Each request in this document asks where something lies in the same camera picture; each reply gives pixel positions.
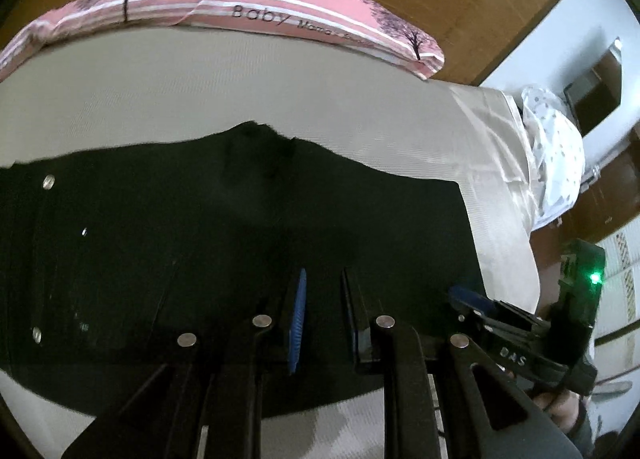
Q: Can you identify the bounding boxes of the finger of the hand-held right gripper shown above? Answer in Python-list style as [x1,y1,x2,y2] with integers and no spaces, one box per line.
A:
[447,285,501,321]

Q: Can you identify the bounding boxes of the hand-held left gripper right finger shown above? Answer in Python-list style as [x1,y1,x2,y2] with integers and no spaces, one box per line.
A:
[341,266,583,459]

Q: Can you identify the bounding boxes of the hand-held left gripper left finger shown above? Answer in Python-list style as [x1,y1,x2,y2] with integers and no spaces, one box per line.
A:
[60,266,308,459]

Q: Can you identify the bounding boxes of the black pants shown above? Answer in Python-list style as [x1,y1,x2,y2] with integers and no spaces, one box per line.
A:
[0,120,488,420]

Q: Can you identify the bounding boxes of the person's right hand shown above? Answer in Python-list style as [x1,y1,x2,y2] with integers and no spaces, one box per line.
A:
[531,385,581,435]

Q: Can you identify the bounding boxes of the white lattice panel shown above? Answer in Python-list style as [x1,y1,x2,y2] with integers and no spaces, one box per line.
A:
[595,228,640,342]

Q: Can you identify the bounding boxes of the beige satin blanket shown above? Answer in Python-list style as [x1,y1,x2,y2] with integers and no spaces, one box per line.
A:
[450,84,543,315]

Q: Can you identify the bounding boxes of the brown wooden cabinet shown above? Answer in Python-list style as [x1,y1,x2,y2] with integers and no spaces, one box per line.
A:
[550,124,640,252]

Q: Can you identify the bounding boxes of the white dotted cloth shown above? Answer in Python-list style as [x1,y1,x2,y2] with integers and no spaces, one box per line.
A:
[520,84,586,232]

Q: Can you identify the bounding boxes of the pink tree print pillow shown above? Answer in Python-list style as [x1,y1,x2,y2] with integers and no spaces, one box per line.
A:
[175,0,446,80]
[0,0,216,85]

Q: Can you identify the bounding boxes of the recessed wall box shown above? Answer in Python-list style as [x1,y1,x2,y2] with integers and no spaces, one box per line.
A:
[564,36,623,137]

